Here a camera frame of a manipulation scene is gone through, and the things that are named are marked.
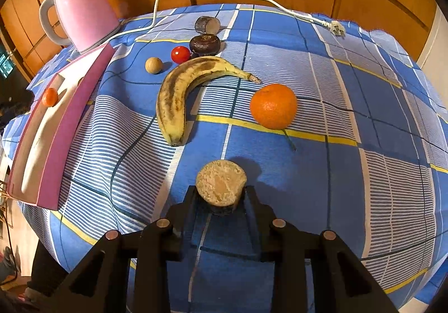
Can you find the orange tangerine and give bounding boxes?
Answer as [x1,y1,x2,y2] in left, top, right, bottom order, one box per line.
[42,87,59,108]
[250,83,298,130]

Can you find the spotted yellow banana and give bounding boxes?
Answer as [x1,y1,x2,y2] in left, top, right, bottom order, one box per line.
[156,55,261,146]

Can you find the small tan round fruit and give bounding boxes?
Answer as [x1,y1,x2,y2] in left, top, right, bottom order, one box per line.
[144,57,163,74]

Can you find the red cherry tomato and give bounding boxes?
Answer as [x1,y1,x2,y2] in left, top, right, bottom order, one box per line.
[171,46,191,65]

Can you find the small dark water chestnut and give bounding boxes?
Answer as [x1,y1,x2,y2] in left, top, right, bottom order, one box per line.
[189,34,221,56]

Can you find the pink white shallow box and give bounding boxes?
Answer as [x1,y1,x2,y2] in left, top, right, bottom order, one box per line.
[6,43,115,210]

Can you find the blue checkered tablecloth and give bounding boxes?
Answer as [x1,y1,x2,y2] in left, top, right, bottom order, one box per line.
[20,4,447,307]

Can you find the pink electric kettle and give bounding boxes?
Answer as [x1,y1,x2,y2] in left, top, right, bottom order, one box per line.
[39,0,120,54]

